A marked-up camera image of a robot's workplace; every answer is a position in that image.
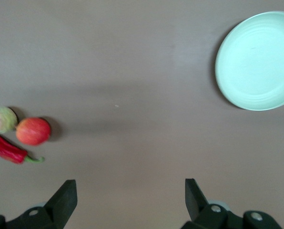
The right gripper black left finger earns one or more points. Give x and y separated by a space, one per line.
58 205

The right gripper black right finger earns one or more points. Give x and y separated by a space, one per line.
196 205

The red chili pepper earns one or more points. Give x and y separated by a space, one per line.
6 150

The red apple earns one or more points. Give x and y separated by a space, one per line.
32 131

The green pink peach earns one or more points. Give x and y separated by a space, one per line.
1 120

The light green plate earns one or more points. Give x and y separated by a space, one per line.
258 62

